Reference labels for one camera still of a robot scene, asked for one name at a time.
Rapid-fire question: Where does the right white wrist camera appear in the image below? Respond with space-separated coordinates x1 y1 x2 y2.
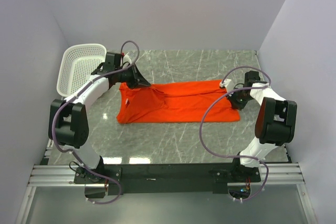
219 78 235 92

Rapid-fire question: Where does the orange t shirt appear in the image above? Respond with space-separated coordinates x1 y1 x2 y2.
117 80 226 124

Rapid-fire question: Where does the aluminium frame rail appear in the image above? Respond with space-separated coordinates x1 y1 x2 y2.
15 95 316 224

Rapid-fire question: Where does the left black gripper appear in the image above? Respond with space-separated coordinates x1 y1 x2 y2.
116 63 151 90

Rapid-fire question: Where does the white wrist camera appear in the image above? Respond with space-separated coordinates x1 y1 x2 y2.
219 78 235 92
121 54 132 66

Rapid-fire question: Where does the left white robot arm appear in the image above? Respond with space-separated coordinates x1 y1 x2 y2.
49 52 150 183

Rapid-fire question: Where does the white perforated plastic basket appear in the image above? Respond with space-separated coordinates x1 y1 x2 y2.
56 44 107 97

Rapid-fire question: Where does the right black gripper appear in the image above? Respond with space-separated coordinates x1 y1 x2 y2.
226 87 254 111

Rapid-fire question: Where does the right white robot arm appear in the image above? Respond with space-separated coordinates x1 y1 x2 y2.
220 71 297 182

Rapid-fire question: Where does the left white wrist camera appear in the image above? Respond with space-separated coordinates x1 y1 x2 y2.
121 54 132 66

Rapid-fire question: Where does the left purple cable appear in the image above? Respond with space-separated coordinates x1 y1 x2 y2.
51 40 140 206

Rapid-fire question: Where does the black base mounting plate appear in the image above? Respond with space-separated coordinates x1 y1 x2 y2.
74 163 261 198

